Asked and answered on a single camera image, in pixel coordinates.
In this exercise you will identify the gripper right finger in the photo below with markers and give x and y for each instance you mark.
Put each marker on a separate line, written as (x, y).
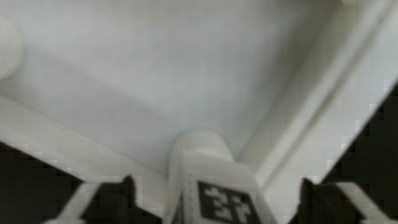
(337, 204)

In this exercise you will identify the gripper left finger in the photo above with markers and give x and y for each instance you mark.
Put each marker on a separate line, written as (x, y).
(104, 205)

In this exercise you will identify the white square tabletop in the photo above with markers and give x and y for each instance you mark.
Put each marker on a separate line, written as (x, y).
(250, 76)

